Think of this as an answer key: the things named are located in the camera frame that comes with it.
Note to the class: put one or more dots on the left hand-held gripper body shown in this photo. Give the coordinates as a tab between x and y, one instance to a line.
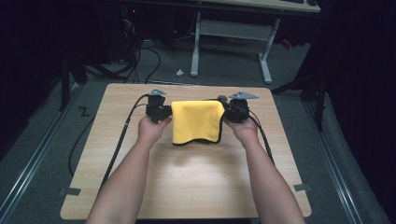
157	107

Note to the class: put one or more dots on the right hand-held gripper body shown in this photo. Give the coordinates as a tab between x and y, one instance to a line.
239	109

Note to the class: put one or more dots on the metal floor rail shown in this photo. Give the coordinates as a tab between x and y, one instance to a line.
37	155
330	165

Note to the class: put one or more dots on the white-framed desk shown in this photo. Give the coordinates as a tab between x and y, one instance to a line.
232	29

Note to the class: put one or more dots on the person's left hand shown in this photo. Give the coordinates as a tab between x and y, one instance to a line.
151	130

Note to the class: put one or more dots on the black computer tower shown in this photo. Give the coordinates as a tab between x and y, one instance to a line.
123	31

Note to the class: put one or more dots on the yellow cloth with black edge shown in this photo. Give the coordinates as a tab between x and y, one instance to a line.
196	121

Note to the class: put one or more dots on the crumpled white paper scrap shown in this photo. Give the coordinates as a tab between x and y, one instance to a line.
180	72

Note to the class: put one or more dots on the red object under desk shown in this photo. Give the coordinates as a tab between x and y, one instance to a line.
286	44

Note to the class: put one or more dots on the black keyboard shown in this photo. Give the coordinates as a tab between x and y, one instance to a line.
292	1

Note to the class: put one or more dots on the black metal stand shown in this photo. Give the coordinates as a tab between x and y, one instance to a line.
64	84
317	93

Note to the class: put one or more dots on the black computer mouse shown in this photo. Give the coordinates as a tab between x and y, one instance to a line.
312	2

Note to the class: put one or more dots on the person's right hand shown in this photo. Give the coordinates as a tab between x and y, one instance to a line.
244	131

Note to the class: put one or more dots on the round table grommet hole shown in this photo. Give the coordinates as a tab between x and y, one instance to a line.
221	98

